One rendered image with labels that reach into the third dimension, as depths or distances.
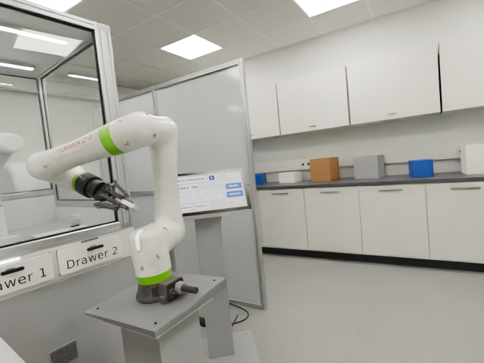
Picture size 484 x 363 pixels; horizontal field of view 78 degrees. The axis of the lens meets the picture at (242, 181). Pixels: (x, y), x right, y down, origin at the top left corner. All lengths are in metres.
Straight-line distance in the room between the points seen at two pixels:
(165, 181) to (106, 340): 0.90
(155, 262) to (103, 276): 0.60
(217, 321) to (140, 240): 1.08
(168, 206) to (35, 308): 0.71
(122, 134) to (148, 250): 0.40
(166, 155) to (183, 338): 0.67
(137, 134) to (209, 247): 1.02
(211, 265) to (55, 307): 0.82
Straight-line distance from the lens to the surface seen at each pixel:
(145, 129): 1.04
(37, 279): 1.53
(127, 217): 1.68
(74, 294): 1.62
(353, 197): 3.47
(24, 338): 1.60
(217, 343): 2.11
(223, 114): 2.56
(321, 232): 3.64
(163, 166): 1.19
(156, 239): 1.09
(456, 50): 3.83
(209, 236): 1.85
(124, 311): 1.15
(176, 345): 1.19
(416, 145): 4.07
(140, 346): 1.21
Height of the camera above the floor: 1.23
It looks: 4 degrees down
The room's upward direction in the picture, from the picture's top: 6 degrees counter-clockwise
